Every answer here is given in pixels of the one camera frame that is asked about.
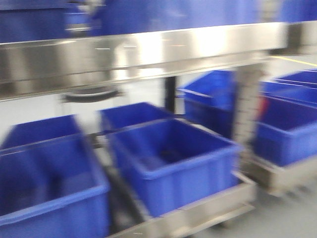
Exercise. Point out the dark blue bin rear middle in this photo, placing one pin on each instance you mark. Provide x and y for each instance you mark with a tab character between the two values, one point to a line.
118	118

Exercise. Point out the dark blue bin lower middle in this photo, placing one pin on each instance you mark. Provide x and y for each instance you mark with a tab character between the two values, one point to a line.
170	164

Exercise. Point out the dark blue bin beside shelf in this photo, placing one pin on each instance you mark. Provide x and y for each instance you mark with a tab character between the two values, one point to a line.
209	101

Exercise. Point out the dark blue bin neighbouring shelf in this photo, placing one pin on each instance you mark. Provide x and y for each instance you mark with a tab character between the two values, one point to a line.
286	132

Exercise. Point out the dark blue bin rear left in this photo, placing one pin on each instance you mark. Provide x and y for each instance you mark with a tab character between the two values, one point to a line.
41	130

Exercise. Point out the dark blue bin upper right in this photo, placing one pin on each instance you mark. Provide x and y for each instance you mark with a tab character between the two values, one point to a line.
137	16

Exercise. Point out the dark blue bin lower left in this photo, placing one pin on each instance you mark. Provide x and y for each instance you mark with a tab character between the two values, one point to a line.
53	189

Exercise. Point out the dark blue bin upper left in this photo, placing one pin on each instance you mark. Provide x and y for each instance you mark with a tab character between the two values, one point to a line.
33	20

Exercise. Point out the steel shelf upright post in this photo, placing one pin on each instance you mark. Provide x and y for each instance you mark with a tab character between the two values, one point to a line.
247	102

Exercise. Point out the stainless steel shelf front rail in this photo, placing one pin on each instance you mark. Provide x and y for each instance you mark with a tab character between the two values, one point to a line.
52	66

